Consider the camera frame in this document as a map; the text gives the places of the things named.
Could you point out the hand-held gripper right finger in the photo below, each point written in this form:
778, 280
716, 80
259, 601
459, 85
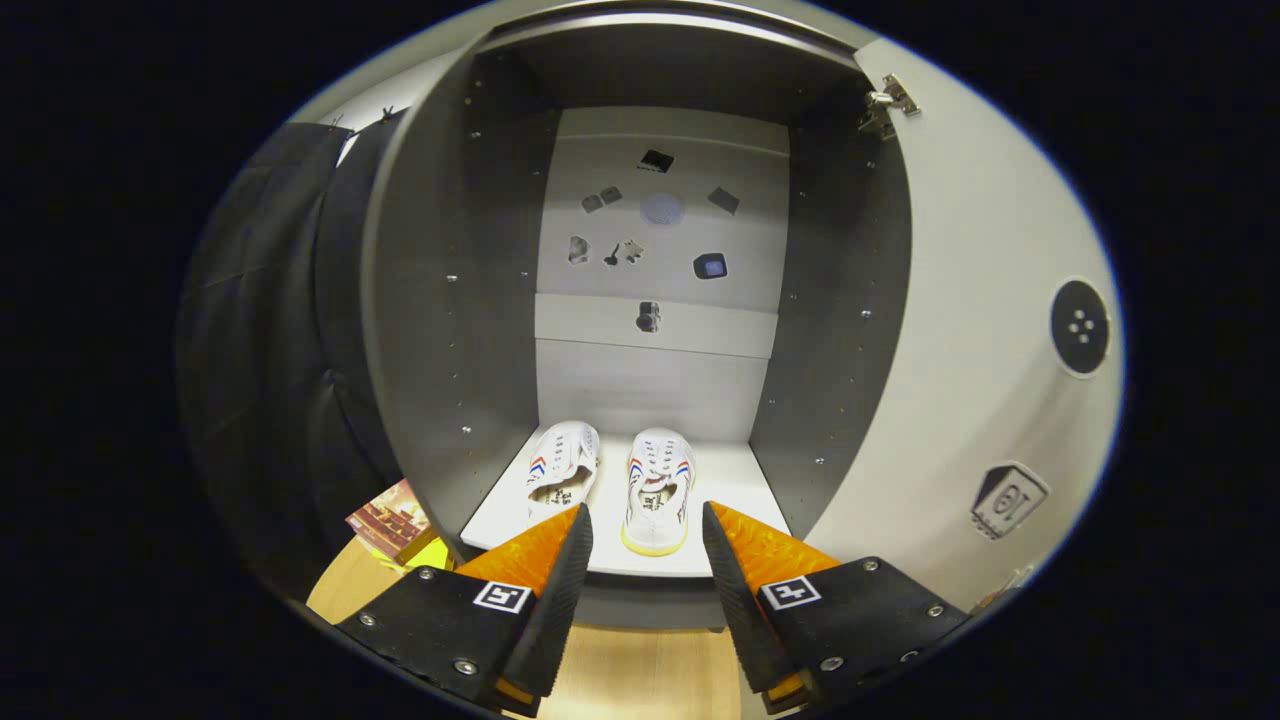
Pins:
735, 610

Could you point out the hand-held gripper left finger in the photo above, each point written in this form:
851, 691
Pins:
560, 610

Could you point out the white striped shoe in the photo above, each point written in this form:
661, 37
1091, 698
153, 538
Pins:
565, 450
655, 530

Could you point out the dark grey shoe cabinet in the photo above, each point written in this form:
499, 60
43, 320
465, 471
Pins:
450, 350

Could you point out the metal door hinge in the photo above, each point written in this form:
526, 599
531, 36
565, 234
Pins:
888, 100

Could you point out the stack of books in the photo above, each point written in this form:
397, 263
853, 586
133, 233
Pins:
395, 520

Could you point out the black backdrop cloth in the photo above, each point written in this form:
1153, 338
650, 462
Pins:
270, 350

